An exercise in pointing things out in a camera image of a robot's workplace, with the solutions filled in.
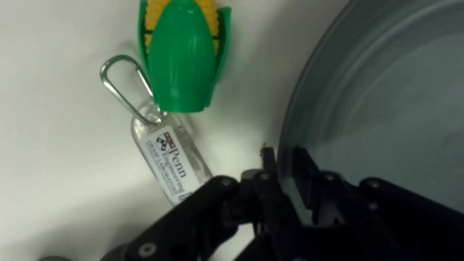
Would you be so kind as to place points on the green yellow corn toy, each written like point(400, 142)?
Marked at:
point(181, 63)

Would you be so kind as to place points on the grey frying pan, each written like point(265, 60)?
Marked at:
point(385, 111)

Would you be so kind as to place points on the clear sanitizer bottle with carabiner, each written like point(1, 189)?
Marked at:
point(168, 155)

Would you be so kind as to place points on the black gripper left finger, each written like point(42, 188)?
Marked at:
point(269, 175)

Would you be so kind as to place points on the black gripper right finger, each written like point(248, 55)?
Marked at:
point(304, 176)

